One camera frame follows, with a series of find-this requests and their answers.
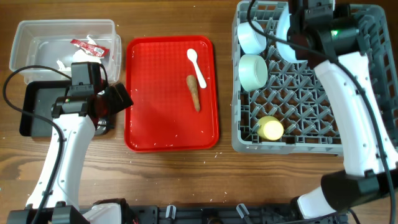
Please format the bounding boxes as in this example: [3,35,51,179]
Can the brown root vegetable stick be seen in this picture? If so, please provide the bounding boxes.
[186,75,200,112]

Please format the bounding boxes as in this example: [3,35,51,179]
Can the red plastic tray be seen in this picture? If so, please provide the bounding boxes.
[124,35,220,152]

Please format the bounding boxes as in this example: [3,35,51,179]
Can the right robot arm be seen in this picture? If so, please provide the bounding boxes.
[287,1,397,219]

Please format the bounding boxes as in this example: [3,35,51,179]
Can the white plastic spoon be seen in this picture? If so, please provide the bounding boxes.
[187,49,207,89]

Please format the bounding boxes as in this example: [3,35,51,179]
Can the red sauce packet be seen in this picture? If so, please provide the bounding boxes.
[70,39,109,58]

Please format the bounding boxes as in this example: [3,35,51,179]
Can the light blue bowl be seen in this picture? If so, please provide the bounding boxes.
[237,22,267,55]

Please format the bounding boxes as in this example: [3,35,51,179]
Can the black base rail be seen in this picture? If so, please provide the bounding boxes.
[7,200,348,224]

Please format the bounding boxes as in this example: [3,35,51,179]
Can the yellow plastic cup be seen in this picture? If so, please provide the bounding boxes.
[257,116,284,141]

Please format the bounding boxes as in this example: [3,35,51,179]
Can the clear plastic storage box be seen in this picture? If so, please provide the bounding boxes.
[9,19,122,83]

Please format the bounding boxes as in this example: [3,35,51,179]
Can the grey dishwasher rack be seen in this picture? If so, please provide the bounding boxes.
[232,4,397,155]

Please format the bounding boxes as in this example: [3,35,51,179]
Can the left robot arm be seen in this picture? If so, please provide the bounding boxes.
[7,83,135,223]

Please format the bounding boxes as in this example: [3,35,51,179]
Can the light blue plate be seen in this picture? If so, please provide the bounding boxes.
[275,4,305,63]

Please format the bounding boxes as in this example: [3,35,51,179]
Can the black waste tray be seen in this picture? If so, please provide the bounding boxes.
[19,80,116,138]

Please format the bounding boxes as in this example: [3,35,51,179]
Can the pale green rice bowl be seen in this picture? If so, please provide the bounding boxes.
[238,54,268,91]

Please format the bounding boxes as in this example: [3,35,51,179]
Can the white tissue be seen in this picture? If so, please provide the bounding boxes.
[57,49,101,72]

